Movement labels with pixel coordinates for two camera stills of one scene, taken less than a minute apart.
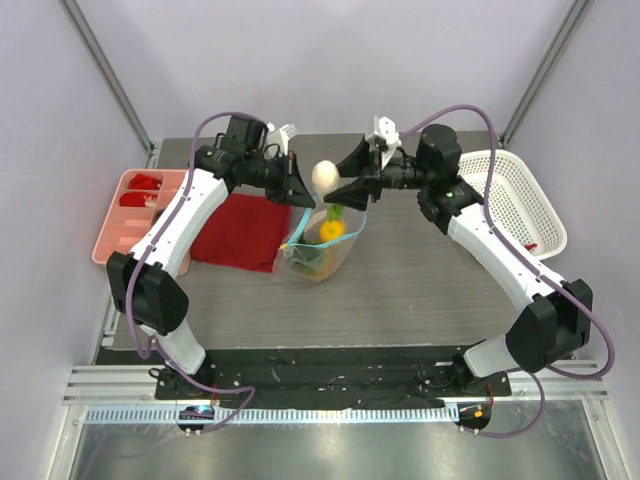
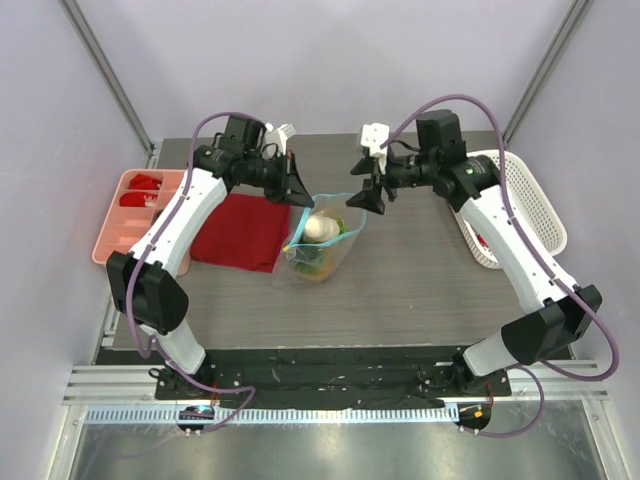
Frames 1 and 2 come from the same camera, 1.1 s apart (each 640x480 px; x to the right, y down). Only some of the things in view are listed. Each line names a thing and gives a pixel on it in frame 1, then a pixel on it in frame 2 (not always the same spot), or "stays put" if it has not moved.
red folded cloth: [244, 230] stays put
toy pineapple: [314, 259] stays put
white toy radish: [324, 176] to [321, 228]
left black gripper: [291, 188] stays put
